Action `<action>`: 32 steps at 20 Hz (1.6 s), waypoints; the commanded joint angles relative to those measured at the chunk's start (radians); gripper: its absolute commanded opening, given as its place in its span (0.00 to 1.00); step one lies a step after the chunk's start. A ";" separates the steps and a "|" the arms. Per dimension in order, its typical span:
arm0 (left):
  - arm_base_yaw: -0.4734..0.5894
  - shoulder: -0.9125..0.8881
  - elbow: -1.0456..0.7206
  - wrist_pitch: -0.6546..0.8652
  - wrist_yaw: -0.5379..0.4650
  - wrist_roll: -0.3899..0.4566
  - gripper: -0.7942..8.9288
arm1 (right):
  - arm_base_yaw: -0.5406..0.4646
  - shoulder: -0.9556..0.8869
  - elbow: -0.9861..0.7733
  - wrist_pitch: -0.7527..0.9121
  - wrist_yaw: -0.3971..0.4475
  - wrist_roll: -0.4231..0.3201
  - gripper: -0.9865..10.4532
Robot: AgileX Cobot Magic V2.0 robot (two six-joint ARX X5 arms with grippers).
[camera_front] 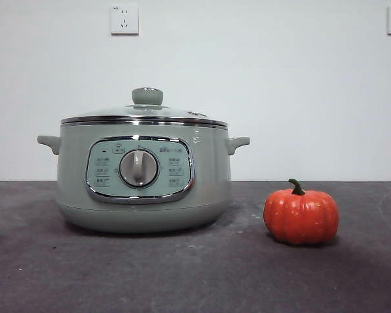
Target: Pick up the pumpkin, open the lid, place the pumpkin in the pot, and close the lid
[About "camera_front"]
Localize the green electric cooking pot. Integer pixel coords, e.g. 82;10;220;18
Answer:
36;121;251;234

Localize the orange pumpkin with green stem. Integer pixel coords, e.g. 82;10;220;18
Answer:
263;178;340;246

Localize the glass lid with green knob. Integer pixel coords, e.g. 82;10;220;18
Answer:
60;87;229;127

